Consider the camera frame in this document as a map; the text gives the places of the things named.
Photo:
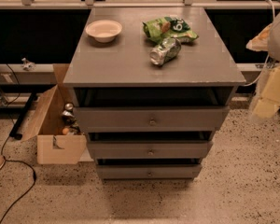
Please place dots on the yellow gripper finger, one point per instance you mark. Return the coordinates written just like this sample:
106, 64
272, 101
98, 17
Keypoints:
260, 41
267, 101

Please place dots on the grey bottom drawer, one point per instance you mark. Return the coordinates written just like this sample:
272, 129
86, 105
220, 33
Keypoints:
148, 171

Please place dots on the grey drawer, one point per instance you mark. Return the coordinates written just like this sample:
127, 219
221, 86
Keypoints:
150, 119
154, 150
148, 171

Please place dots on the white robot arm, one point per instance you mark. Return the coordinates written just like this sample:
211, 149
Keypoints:
273, 51

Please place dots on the grey drawer cabinet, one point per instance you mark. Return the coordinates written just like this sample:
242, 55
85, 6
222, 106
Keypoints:
120, 74

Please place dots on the grey top drawer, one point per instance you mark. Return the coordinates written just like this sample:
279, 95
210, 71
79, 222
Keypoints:
150, 119

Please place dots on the grey middle drawer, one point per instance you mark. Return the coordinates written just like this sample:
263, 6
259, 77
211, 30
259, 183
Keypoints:
154, 150

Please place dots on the crushed green soda can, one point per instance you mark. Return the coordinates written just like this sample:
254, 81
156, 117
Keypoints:
167, 50

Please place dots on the green chip bag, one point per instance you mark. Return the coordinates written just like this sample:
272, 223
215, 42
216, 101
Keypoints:
169, 27

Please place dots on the white bowl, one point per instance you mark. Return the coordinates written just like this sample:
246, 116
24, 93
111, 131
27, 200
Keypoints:
103, 31

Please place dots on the cans inside cardboard box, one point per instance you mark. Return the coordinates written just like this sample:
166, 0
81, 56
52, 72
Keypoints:
70, 122

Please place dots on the cardboard box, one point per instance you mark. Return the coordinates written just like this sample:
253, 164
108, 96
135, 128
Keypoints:
46, 125

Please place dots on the small crumpled foil object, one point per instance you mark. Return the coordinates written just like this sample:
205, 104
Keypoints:
27, 65

